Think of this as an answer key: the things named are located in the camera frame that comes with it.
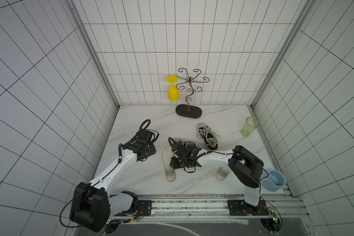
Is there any white insole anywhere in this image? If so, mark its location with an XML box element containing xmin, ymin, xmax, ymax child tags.
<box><xmin>162</xmin><ymin>146</ymin><xmax>176</xmax><ymax>182</ymax></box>
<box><xmin>215</xmin><ymin>167</ymin><xmax>231</xmax><ymax>181</ymax></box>

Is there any black white sneaker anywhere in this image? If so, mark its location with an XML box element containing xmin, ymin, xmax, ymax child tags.
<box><xmin>197</xmin><ymin>123</ymin><xmax>218</xmax><ymax>150</ymax></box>

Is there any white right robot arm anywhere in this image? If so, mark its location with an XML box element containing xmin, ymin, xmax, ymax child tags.
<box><xmin>166</xmin><ymin>137</ymin><xmax>264</xmax><ymax>207</ymax></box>

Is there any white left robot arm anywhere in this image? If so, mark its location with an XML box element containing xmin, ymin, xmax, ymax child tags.
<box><xmin>69</xmin><ymin>128</ymin><xmax>159</xmax><ymax>233</ymax></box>

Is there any yellow plastic wine glass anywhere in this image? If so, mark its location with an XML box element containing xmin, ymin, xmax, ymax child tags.
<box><xmin>166</xmin><ymin>75</ymin><xmax>180</xmax><ymax>102</ymax></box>

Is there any green plastic cup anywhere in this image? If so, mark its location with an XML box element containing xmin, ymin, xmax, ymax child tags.
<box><xmin>242</xmin><ymin>117</ymin><xmax>260</xmax><ymax>137</ymax></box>

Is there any light blue mug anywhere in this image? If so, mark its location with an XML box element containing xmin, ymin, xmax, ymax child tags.
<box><xmin>261</xmin><ymin>170</ymin><xmax>287</xmax><ymax>192</ymax></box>

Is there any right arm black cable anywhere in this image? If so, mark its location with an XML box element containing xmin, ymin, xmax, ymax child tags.
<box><xmin>168</xmin><ymin>137</ymin><xmax>269</xmax><ymax>183</ymax></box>

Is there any copper wire glass rack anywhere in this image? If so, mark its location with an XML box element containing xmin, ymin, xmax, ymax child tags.
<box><xmin>176</xmin><ymin>67</ymin><xmax>210</xmax><ymax>119</ymax></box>

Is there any aluminium mounting rail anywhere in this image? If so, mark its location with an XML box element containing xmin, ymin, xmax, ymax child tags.
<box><xmin>72</xmin><ymin>194</ymin><xmax>313</xmax><ymax>225</ymax></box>

